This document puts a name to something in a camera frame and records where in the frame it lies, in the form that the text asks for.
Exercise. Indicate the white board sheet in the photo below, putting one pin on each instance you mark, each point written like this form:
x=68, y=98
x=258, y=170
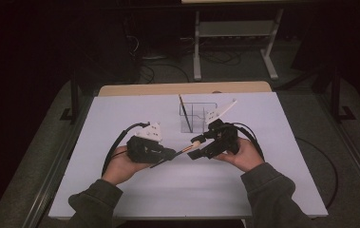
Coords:
x=130, y=114

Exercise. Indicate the person's right hand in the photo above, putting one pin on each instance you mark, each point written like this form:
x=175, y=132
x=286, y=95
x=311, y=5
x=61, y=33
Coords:
x=247, y=156

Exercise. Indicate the wooden table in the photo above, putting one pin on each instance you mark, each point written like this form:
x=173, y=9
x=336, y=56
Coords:
x=168, y=88

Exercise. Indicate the metal frame rail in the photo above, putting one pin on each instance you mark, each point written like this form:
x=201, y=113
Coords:
x=47, y=177
x=355, y=158

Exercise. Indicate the person's left hand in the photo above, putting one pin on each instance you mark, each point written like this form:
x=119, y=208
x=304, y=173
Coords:
x=120, y=167

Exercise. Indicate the clear plastic organizer box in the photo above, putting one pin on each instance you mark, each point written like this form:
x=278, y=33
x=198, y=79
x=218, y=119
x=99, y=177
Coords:
x=197, y=110

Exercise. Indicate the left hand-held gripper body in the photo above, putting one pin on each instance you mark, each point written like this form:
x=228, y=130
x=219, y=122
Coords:
x=144, y=152

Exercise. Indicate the black paintbrush with pale tip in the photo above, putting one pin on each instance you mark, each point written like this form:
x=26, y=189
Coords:
x=188, y=148

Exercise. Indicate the black metal stand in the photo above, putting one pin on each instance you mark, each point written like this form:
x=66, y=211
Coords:
x=74, y=101
x=336, y=101

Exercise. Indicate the striped pencil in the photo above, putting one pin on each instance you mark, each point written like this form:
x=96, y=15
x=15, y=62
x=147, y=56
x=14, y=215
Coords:
x=184, y=110

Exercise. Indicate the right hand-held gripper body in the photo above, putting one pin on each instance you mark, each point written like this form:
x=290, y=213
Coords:
x=226, y=137

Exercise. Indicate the white metal stand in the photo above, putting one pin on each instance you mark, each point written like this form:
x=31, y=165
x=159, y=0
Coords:
x=196, y=63

